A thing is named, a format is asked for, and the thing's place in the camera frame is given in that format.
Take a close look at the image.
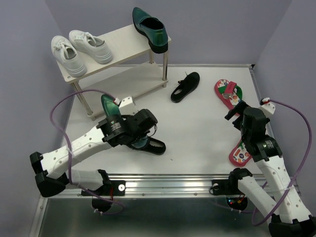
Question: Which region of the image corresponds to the green loafer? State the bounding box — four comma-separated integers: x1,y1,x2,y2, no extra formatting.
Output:
132,7,168,54
101,94,149,151

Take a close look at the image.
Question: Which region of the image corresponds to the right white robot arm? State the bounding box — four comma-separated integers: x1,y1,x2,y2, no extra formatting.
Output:
225,98,316,237

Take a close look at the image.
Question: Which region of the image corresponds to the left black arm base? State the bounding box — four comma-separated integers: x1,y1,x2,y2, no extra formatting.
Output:
81,169,125,215

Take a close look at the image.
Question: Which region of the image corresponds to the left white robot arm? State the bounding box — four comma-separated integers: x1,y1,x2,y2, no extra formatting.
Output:
30,109,158,198

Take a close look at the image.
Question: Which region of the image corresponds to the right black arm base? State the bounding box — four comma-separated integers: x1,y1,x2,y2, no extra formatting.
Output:
209,168,253,213

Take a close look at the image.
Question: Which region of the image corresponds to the black lace shoe near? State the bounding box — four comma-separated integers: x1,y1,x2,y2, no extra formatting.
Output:
128,136,166,155

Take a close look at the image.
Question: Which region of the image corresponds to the black lace shoe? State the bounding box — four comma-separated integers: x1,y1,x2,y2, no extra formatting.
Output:
170,72,200,103
128,136,166,155

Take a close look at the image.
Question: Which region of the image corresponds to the white two-tier shoe shelf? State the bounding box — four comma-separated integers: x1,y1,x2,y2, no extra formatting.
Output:
58,25,168,120

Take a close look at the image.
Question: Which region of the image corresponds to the black lace shoe far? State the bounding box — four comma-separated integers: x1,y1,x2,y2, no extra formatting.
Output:
170,72,200,103

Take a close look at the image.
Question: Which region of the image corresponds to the pink patterned sandal far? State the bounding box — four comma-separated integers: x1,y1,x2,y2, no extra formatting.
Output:
214,79,243,110

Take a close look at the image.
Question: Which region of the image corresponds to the pink patterned sandal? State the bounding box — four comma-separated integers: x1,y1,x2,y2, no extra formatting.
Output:
229,140,252,167
214,79,243,110

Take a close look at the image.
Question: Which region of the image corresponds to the pink patterned sandal near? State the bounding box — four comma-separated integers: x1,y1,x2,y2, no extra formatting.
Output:
229,140,252,167

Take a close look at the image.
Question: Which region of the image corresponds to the right white sneaker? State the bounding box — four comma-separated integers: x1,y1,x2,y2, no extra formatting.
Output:
69,30,113,64

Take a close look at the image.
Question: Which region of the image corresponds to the white sneaker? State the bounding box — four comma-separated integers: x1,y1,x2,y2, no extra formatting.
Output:
69,30,113,64
51,36,87,78

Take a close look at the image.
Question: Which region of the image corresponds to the left white sneaker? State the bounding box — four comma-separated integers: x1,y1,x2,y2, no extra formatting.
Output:
51,36,87,78

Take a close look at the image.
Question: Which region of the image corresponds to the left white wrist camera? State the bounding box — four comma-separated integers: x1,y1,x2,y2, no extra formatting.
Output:
118,96,138,116

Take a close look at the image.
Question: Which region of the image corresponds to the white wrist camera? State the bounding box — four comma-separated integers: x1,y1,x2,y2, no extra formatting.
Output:
118,96,138,116
259,97,276,118

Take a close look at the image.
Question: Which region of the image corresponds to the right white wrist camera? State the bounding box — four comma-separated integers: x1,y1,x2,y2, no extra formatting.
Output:
259,97,276,118

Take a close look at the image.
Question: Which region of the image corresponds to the aluminium mounting rail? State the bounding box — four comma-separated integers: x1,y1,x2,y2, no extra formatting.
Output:
37,171,228,199

